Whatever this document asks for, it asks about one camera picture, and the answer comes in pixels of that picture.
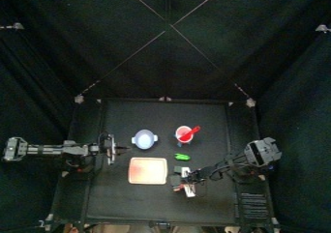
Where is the square orange plate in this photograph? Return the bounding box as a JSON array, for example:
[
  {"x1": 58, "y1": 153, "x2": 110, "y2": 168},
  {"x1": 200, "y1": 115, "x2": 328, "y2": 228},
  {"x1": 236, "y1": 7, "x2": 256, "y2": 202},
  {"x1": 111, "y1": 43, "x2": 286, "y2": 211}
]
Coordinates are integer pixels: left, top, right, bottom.
[{"x1": 127, "y1": 157, "x2": 170, "y2": 186}]

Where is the green toy vegetable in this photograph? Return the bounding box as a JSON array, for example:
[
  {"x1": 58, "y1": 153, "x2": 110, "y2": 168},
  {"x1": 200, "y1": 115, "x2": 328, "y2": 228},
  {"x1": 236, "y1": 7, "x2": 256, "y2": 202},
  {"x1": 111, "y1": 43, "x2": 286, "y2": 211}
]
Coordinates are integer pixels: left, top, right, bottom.
[{"x1": 174, "y1": 153, "x2": 191, "y2": 162}]

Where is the red cup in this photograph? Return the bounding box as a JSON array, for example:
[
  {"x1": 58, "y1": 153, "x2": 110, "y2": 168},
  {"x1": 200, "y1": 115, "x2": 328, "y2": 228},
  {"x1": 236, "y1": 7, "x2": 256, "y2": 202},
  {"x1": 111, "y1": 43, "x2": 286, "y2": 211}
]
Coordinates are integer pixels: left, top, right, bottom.
[{"x1": 174, "y1": 125, "x2": 195, "y2": 145}]

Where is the red spoon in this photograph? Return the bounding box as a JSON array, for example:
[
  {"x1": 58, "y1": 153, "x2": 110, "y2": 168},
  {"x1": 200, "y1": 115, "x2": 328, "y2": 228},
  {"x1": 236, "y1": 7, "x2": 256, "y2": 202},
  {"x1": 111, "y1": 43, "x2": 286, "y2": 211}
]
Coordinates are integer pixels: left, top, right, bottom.
[{"x1": 182, "y1": 125, "x2": 203, "y2": 140}]

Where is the light blue handled bowl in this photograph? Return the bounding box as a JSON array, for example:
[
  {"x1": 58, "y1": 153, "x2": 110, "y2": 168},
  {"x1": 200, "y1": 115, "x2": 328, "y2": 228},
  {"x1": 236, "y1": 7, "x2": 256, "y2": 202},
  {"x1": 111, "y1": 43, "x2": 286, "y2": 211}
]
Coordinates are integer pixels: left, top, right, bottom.
[{"x1": 131, "y1": 129, "x2": 160, "y2": 151}]

